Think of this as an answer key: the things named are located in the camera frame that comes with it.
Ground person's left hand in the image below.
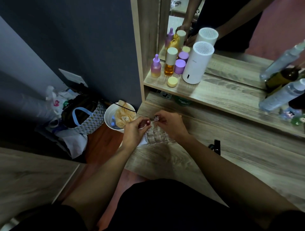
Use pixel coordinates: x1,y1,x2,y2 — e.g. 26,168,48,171
121,116,152,152

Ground person's right hand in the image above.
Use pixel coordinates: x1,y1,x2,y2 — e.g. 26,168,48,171
153,110,191,143

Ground person's right forearm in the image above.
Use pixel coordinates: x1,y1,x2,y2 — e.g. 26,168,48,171
175,136,299,220

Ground person's left forearm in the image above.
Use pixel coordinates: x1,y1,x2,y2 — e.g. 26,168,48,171
61,145,137,230

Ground clear acrylic lipstick organizer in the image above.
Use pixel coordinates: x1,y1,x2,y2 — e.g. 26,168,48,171
146,124,176,145

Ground crumpled yellow plastic bag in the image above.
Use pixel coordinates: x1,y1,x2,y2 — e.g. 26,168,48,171
115,100,136,129

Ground small printed box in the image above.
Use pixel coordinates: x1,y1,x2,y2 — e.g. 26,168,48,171
152,89,173,99

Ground green round container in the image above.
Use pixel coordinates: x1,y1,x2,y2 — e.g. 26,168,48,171
175,96,192,107

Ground white plastic bucket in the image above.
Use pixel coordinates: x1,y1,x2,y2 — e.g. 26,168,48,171
104,102,136,134

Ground small yellow round jar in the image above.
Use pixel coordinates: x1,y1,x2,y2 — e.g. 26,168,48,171
167,76,179,88

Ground purple dropper bottle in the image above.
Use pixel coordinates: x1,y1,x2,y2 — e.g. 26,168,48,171
151,54,162,78

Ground purple round jar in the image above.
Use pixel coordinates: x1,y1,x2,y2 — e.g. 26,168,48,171
174,59,186,75

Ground amber bottle with cream cap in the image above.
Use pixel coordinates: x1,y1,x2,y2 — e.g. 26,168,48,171
164,47,179,76

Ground small black clip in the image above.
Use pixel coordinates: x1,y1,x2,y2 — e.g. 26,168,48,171
208,139,221,156

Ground white cylindrical humidifier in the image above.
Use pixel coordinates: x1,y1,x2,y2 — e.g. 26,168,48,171
182,41,215,85

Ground wooden vanity shelf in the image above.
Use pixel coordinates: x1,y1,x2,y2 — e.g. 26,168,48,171
130,0,305,138

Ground large white plastic bag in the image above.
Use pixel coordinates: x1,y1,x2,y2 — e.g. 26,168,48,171
51,127,89,159

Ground person's black clothing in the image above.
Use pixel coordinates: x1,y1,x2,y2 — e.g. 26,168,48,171
10,178,305,231

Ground crumpled white plastic bag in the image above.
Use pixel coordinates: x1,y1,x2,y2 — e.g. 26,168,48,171
45,85,76,109

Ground clear plastic bottle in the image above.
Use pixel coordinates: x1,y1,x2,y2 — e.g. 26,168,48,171
259,78,305,112

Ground light wooden furniture top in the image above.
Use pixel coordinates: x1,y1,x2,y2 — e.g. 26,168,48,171
0,147,81,225

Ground small colourful trinkets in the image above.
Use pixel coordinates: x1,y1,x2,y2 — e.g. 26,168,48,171
279,108,305,127

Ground dark glass bottle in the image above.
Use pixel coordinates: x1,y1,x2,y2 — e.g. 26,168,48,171
288,93,305,110

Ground thin black cable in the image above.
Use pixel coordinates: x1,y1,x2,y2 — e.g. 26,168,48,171
102,99,137,113

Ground patterned tote bag blue handle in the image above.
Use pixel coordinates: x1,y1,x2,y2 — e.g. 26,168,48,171
61,93,107,135

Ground wall mirror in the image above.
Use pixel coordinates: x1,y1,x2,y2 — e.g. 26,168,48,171
158,0,305,90

